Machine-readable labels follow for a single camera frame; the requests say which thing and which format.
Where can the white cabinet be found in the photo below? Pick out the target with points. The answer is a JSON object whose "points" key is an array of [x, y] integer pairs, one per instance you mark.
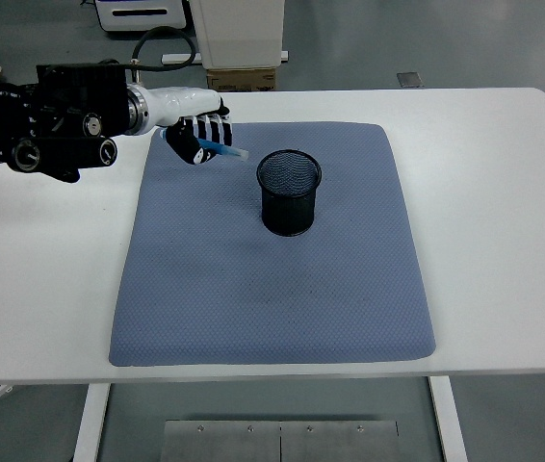
{"points": [[239, 33]]}

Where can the blue-grey textured mat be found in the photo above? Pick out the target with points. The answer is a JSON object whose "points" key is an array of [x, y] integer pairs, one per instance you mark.
{"points": [[272, 298]]}

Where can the blue marker pen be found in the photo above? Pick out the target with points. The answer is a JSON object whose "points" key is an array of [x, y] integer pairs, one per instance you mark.
{"points": [[229, 152]]}

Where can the white table leg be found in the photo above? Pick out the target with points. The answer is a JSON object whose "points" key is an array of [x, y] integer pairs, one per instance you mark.
{"points": [[448, 423], [90, 423]]}

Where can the grey floor plate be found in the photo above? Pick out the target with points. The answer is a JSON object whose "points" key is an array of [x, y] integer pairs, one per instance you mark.
{"points": [[409, 79]]}

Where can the small white black object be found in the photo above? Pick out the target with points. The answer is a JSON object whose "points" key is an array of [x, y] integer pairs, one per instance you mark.
{"points": [[0, 389]]}

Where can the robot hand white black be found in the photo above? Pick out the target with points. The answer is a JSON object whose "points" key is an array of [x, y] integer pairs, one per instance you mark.
{"points": [[181, 103]]}

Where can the black mesh pen holder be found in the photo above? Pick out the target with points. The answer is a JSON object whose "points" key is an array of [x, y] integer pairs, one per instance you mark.
{"points": [[288, 212]]}

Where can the brown cardboard box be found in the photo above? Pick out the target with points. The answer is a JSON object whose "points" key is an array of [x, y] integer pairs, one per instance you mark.
{"points": [[241, 80]]}

